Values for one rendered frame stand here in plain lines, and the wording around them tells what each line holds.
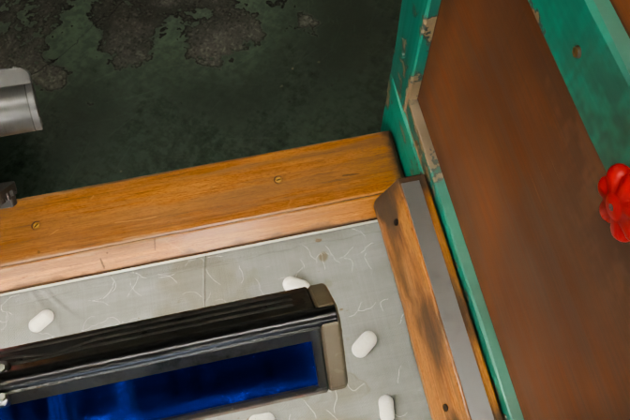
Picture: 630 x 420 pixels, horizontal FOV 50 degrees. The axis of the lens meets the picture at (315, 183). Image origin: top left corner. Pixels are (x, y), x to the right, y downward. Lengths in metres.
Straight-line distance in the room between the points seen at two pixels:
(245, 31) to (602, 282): 1.64
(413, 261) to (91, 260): 0.40
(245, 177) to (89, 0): 1.37
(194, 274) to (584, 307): 0.51
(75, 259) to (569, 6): 0.67
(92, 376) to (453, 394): 0.39
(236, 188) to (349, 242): 0.16
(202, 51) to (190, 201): 1.14
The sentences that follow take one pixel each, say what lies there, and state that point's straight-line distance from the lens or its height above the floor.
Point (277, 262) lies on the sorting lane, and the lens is 0.88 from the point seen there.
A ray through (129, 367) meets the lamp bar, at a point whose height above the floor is 1.11.
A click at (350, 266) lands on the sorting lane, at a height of 0.74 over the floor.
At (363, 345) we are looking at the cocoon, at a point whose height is 0.76.
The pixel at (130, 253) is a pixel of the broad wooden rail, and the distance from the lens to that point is 0.90.
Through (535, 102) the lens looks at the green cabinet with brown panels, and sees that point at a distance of 0.53.
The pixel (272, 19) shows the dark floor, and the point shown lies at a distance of 2.05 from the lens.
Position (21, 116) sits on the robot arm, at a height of 0.97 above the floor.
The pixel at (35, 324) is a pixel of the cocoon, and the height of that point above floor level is 0.76.
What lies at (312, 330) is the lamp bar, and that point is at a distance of 0.47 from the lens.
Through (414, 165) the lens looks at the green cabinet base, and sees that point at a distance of 0.85.
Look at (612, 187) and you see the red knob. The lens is 0.39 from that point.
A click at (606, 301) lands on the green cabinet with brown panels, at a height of 1.13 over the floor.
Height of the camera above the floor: 1.57
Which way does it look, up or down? 64 degrees down
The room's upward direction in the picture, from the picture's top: straight up
